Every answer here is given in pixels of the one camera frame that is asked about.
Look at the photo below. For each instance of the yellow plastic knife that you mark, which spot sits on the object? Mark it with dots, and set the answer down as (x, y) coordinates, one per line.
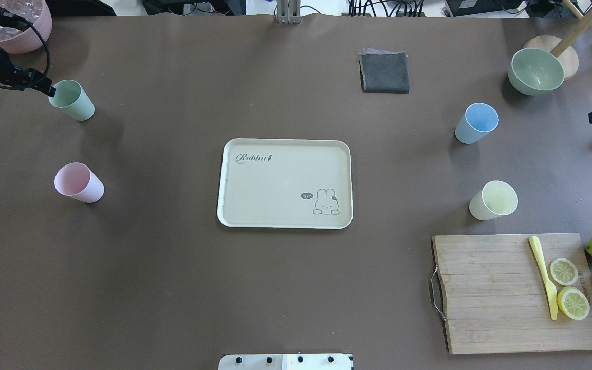
(549, 287)

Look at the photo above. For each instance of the blue plastic cup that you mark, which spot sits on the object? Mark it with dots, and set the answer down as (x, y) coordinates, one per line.
(478, 120)

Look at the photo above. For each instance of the cream rabbit tray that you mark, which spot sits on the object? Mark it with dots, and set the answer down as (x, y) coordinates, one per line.
(293, 184)

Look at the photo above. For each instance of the wooden stand with round base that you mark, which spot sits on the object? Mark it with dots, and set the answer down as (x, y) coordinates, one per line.
(561, 48)

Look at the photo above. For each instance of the lower lemon slice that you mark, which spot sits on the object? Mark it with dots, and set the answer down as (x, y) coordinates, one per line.
(573, 303)

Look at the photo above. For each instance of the lemon slice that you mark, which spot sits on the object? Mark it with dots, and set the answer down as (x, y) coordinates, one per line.
(563, 271)
(573, 303)

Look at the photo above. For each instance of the wooden cutting board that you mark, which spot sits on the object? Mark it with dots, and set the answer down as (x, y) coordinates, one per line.
(493, 299)

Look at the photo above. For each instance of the pink plastic cup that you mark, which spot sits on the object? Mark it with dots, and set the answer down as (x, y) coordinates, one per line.
(76, 180)

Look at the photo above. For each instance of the folded grey cloth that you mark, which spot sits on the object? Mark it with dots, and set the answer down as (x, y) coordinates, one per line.
(384, 71)

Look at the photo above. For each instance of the upper lemon slice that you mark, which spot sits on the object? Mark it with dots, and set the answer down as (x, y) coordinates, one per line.
(563, 271)

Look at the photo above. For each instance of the pale yellow plastic cup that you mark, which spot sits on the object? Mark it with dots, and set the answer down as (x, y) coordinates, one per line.
(495, 199)

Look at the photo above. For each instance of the aluminium frame post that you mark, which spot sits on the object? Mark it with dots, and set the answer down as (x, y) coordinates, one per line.
(288, 11)

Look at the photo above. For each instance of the pink bowl with ice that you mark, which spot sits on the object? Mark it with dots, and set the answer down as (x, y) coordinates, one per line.
(14, 41)

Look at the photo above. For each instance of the green plastic bowl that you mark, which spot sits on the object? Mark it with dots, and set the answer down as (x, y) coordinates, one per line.
(535, 72)

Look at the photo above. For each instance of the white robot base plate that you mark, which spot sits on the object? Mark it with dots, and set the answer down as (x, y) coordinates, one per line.
(287, 361)

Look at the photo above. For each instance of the green plastic cup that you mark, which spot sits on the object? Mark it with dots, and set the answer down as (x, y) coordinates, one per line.
(71, 99)

